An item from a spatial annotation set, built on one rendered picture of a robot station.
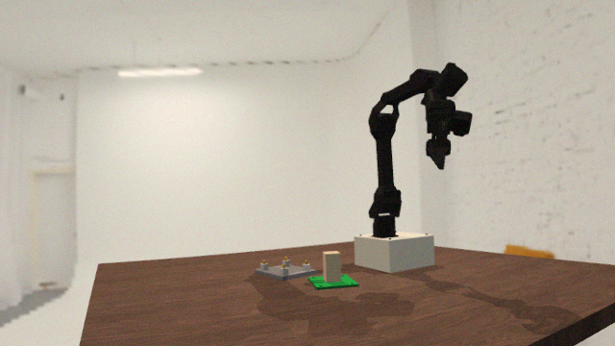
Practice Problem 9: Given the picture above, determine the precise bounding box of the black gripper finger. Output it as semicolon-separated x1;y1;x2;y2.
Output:
428;111;455;147
427;147;451;170

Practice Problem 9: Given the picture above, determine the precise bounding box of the green square board with beige handle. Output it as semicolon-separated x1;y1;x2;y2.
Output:
308;251;359;290

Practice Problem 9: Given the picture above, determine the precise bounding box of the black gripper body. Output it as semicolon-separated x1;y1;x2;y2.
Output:
426;99;455;152

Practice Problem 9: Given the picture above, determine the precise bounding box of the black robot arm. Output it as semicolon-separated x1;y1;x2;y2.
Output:
368;62;472;238

